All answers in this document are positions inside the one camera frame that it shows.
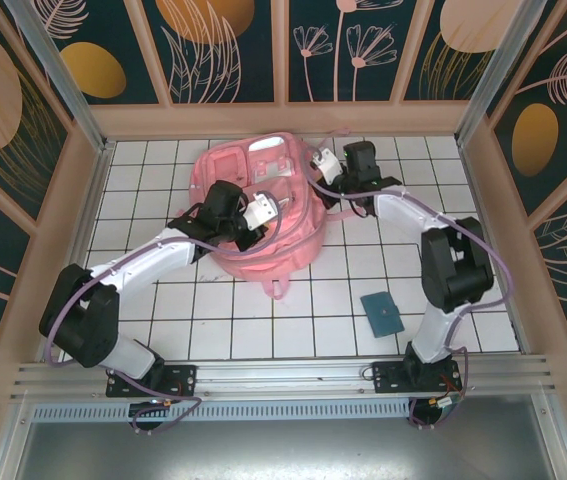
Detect pink backpack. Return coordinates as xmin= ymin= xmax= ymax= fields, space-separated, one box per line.
xmin=187 ymin=127 xmax=364 ymax=301

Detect teal snap notebook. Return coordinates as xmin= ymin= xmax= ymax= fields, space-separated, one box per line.
xmin=360 ymin=292 xmax=407 ymax=340

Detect black base electronics box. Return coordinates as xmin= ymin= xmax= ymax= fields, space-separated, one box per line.
xmin=409 ymin=394 xmax=466 ymax=427
xmin=127 ymin=397 xmax=174 ymax=432

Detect grey sheet metal panel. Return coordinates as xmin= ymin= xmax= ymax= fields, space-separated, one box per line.
xmin=12 ymin=418 xmax=557 ymax=480

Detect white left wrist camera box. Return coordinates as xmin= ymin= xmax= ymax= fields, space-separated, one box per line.
xmin=241 ymin=191 xmax=283 ymax=232

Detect dark wall panel pink flowers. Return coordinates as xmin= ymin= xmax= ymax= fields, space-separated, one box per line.
xmin=285 ymin=0 xmax=404 ymax=106

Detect aluminium side floor rail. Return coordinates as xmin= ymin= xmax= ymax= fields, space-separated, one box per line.
xmin=456 ymin=142 xmax=532 ymax=357
xmin=50 ymin=143 xmax=117 ymax=361

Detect dark wall panel beige oval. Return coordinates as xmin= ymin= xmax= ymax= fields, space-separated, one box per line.
xmin=400 ymin=0 xmax=519 ymax=104

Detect dark wall panel white leaves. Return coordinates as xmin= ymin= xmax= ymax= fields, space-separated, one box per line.
xmin=142 ymin=0 xmax=282 ymax=106

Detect aluminium corner post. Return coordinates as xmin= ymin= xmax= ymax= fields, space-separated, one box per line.
xmin=454 ymin=0 xmax=564 ymax=149
xmin=2 ymin=0 xmax=117 ymax=156

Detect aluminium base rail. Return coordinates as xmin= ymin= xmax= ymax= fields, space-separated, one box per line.
xmin=10 ymin=354 xmax=557 ymax=401

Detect dark wall panel yellow oval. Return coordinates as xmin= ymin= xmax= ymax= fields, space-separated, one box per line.
xmin=37 ymin=0 xmax=167 ymax=107

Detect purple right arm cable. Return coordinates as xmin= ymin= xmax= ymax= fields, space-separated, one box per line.
xmin=302 ymin=142 xmax=517 ymax=429

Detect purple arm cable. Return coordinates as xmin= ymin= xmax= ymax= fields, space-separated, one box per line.
xmin=45 ymin=192 xmax=284 ymax=435
xmin=302 ymin=142 xmax=517 ymax=429

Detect dark wall panel pink fern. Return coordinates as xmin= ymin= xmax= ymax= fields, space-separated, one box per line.
xmin=487 ymin=0 xmax=567 ymax=216

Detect slotted grey cable duct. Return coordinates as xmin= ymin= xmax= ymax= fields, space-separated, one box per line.
xmin=32 ymin=402 xmax=412 ymax=421

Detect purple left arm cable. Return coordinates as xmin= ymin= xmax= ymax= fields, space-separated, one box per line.
xmin=45 ymin=192 xmax=284 ymax=435

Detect dark wall panel gold lines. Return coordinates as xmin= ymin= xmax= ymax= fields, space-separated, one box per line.
xmin=0 ymin=0 xmax=74 ymax=226

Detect aluminium frame strut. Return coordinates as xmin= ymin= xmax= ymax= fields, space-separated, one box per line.
xmin=0 ymin=399 xmax=37 ymax=480
xmin=532 ymin=394 xmax=567 ymax=480

